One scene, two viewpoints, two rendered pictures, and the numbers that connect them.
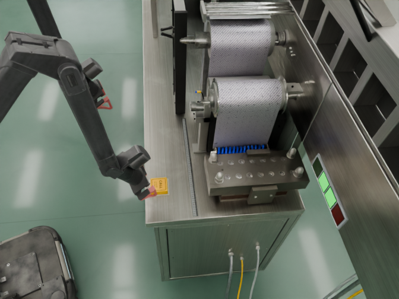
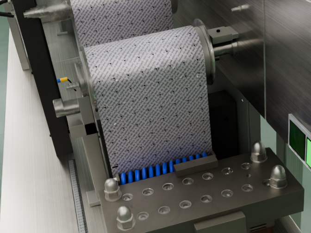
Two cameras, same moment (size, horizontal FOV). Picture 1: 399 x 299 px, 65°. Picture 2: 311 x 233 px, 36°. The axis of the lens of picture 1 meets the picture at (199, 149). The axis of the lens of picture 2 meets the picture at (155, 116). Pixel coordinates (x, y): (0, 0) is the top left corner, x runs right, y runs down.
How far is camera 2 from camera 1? 0.42 m
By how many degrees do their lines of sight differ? 21
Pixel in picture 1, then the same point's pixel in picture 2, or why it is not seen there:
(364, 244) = not seen: outside the picture
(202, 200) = not seen: outside the picture
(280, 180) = (246, 200)
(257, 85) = (154, 36)
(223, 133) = (121, 140)
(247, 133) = (165, 132)
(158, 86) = (29, 125)
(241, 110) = (138, 84)
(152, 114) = (16, 166)
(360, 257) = not seen: outside the picture
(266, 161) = (215, 175)
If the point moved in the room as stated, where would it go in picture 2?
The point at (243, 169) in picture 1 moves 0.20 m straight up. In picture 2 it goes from (171, 197) to (160, 115)
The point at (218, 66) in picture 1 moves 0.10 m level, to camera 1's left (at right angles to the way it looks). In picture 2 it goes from (95, 41) to (54, 47)
